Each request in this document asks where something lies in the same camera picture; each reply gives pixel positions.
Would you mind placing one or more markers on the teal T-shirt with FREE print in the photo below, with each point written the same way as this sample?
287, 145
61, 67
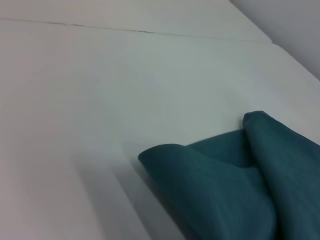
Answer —
237, 187

